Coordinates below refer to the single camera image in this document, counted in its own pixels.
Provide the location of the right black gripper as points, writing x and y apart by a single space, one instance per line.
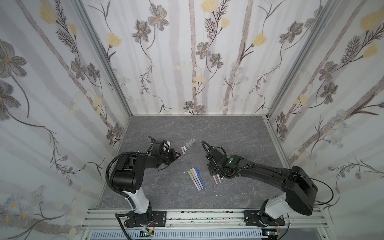
214 171

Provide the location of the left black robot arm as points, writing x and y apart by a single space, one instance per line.
125 175

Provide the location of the white perforated cable duct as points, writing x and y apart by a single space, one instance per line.
186 234

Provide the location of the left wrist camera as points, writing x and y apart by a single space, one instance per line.
161 146

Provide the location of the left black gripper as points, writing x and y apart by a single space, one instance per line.
172 152

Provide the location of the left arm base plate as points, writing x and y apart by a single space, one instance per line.
151 218

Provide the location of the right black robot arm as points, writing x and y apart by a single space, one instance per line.
299 190

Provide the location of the aluminium mounting rail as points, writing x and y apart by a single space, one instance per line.
203 219

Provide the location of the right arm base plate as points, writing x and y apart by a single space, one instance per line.
262 220

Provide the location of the tan cap blue pen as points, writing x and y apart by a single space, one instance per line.
195 179

